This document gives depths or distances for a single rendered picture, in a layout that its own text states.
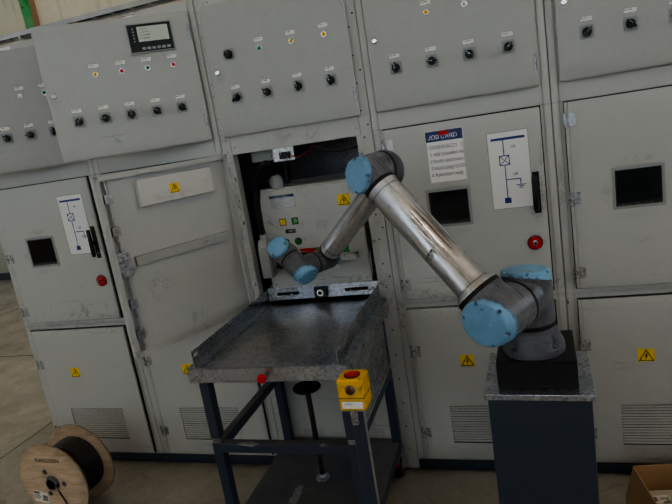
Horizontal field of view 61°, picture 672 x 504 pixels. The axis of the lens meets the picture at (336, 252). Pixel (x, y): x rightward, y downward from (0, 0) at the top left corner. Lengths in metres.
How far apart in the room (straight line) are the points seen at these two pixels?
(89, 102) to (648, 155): 2.23
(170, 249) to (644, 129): 1.90
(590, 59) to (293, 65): 1.14
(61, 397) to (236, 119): 1.90
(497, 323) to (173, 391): 1.97
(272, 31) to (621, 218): 1.57
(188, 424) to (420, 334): 1.36
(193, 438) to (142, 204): 1.38
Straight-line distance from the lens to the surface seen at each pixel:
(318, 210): 2.59
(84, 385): 3.51
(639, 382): 2.68
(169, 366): 3.13
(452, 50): 2.38
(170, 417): 3.28
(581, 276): 2.49
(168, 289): 2.56
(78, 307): 3.32
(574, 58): 2.38
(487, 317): 1.67
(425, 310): 2.54
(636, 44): 2.41
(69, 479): 3.15
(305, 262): 2.25
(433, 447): 2.84
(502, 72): 2.37
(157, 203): 2.49
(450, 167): 2.39
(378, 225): 2.49
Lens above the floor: 1.62
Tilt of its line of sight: 12 degrees down
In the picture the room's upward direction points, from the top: 9 degrees counter-clockwise
